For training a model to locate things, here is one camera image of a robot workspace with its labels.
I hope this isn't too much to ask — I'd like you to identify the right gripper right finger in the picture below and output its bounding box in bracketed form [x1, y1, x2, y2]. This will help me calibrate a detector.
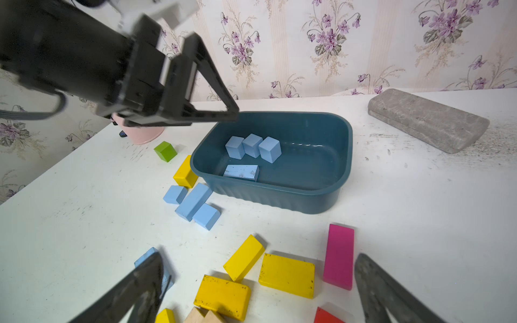
[354, 253, 444, 323]

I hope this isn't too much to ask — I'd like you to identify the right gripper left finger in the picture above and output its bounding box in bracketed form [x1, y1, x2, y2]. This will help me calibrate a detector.
[72, 252, 172, 322]

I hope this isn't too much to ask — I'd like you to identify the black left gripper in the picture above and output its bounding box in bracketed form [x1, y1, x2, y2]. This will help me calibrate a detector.
[96, 15, 239, 127]

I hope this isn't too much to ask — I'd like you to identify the light blue cube block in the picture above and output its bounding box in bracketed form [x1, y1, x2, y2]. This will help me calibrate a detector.
[163, 185, 188, 205]
[258, 137, 281, 164]
[242, 134, 263, 158]
[225, 136, 245, 160]

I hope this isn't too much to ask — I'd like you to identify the light blue long block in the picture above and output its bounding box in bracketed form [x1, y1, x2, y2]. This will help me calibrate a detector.
[175, 184, 213, 222]

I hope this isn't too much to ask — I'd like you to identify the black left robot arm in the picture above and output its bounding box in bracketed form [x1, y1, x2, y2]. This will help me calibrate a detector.
[1, 1, 239, 127]

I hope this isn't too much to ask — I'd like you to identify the magenta long block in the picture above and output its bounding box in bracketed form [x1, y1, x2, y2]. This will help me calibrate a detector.
[323, 224, 355, 291]

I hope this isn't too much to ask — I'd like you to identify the green cube block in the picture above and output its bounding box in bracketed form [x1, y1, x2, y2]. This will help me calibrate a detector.
[153, 141, 178, 162]

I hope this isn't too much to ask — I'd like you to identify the natural wood block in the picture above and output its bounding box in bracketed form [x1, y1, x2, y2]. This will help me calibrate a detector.
[183, 307, 226, 323]

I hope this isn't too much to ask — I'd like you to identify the small red block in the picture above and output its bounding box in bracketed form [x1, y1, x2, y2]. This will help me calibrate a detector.
[314, 307, 345, 323]

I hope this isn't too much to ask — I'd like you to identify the yellow upright block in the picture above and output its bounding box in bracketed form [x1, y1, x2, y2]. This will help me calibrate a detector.
[174, 155, 199, 188]

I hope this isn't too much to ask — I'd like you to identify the pink pen cup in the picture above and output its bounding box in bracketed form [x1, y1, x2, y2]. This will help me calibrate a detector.
[111, 114, 165, 145]

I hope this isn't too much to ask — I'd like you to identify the yellow flat block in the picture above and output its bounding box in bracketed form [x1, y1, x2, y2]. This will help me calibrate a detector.
[194, 275, 252, 322]
[258, 254, 316, 299]

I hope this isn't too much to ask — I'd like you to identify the yellow long block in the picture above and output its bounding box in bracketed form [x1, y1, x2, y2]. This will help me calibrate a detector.
[223, 235, 265, 282]

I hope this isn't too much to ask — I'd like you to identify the small light blue block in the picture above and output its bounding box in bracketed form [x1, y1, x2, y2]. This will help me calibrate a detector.
[193, 204, 221, 231]

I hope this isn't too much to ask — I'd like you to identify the teal plastic bin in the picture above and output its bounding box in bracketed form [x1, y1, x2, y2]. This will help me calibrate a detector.
[191, 112, 353, 214]

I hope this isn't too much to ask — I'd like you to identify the grey stone brick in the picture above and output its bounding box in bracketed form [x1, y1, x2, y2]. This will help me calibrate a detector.
[368, 88, 490, 154]

